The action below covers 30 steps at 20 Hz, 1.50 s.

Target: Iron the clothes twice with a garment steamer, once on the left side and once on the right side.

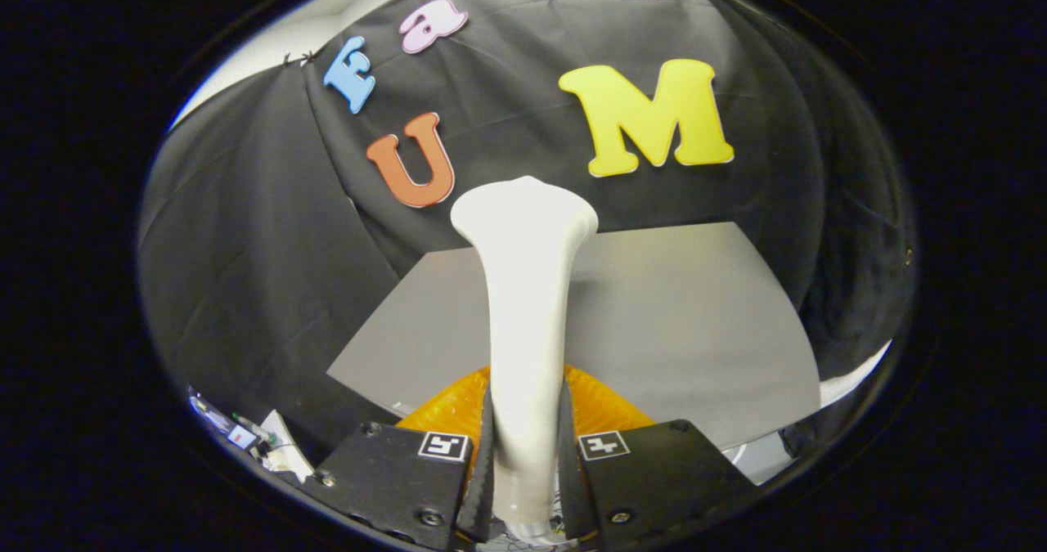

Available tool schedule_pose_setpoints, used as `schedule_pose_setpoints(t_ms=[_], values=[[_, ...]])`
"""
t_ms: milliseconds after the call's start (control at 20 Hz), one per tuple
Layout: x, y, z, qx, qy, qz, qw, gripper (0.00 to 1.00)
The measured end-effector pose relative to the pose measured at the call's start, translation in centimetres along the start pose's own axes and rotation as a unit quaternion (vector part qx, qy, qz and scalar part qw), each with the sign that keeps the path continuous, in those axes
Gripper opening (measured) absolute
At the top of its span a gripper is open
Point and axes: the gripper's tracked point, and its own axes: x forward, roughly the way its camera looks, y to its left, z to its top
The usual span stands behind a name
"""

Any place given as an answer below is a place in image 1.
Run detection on white paper sheets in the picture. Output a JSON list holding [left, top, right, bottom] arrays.
[[260, 409, 316, 483]]

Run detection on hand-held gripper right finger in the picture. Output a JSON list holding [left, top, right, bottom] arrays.
[[559, 364, 757, 549]]

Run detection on white garment steamer nozzle with hose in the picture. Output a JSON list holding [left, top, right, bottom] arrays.
[[451, 176, 600, 546]]

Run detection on black backdrop cloth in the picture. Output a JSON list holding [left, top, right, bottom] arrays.
[[137, 0, 917, 455]]

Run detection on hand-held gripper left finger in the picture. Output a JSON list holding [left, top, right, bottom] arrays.
[[299, 364, 496, 551]]

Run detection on grey cabinet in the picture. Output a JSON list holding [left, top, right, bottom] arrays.
[[326, 222, 823, 451]]

